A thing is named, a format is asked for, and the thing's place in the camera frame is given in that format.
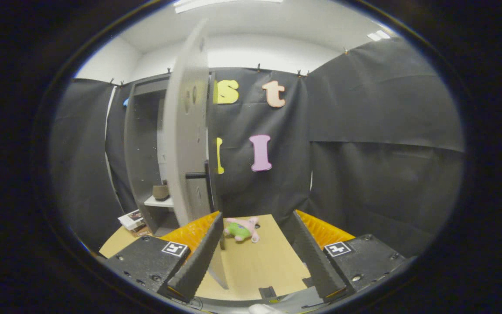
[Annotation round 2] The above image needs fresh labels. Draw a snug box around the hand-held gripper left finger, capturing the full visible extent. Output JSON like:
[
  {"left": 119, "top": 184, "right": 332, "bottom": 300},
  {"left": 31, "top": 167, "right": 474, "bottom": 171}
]
[{"left": 103, "top": 212, "right": 225, "bottom": 304}]

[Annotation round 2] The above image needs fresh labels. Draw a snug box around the white cover book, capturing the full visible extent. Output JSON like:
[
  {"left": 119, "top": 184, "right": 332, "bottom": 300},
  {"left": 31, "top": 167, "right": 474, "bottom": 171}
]
[{"left": 117, "top": 209, "right": 145, "bottom": 231}]

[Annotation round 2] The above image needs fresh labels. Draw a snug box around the pink green plush toy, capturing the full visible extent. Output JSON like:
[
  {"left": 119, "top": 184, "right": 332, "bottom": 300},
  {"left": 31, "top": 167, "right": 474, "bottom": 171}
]
[{"left": 223, "top": 217, "right": 261, "bottom": 243}]

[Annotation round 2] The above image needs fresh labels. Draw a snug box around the grey shoe cabinet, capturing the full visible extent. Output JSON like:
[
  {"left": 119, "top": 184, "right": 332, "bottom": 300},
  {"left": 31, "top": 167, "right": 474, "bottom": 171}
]
[{"left": 122, "top": 72, "right": 217, "bottom": 238}]

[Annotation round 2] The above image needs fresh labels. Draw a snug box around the black backdrop cloth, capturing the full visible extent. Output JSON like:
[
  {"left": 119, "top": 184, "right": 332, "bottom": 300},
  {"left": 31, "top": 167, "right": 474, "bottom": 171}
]
[{"left": 51, "top": 37, "right": 467, "bottom": 258}]

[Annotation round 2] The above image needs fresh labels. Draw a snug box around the long ceiling light panel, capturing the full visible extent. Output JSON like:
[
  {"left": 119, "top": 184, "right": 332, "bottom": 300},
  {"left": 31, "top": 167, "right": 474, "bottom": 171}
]
[{"left": 173, "top": 0, "right": 284, "bottom": 14}]

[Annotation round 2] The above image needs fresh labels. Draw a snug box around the brown slipper shoe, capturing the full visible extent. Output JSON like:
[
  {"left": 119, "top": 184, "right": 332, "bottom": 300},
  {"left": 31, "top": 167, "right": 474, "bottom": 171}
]
[{"left": 153, "top": 180, "right": 171, "bottom": 201}]

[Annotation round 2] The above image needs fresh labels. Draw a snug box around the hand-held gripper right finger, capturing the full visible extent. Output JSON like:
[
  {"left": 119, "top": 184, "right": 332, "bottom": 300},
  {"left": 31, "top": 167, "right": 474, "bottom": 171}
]
[{"left": 291, "top": 209, "right": 418, "bottom": 304}]

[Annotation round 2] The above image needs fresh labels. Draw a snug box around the grey shoe cabinet door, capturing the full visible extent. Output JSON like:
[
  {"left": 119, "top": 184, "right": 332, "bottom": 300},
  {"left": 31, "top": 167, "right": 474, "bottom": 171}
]
[{"left": 163, "top": 18, "right": 230, "bottom": 290}]

